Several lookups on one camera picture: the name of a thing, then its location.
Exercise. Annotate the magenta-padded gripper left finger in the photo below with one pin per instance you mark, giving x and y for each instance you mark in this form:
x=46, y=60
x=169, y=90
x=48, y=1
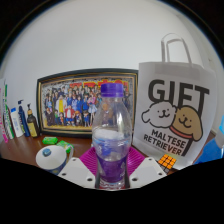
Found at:
x=78, y=171

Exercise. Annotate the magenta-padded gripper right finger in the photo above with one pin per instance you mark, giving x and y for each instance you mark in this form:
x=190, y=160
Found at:
x=146, y=170

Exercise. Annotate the clear purple-capped water bottle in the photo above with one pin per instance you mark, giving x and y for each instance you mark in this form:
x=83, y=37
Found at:
x=111, y=133

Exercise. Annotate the colourful puzzle cube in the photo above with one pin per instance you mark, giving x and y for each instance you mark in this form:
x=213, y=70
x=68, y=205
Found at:
x=167, y=162

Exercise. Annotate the blue painted paper cup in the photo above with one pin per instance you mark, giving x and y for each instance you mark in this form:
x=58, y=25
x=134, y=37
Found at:
x=55, y=160

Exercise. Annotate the amber pump bottle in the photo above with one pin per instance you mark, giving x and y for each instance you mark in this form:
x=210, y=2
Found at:
x=32, y=125

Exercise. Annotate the white printed paper bag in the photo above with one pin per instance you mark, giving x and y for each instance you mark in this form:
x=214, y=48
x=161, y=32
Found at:
x=176, y=110

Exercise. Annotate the blue detergent bottle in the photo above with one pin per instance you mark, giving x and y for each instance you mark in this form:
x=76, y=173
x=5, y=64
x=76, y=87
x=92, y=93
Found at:
x=211, y=151

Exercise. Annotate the dark framed group picture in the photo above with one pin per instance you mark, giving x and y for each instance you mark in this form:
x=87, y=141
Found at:
x=66, y=103

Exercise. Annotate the dark blue pump bottle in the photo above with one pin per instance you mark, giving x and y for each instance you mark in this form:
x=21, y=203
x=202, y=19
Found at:
x=23, y=121

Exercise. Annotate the green and white long box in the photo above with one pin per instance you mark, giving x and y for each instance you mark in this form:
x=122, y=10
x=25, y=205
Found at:
x=8, y=123

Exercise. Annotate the pink and white long box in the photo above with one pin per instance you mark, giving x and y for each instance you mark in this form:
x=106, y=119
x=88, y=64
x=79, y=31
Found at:
x=2, y=126

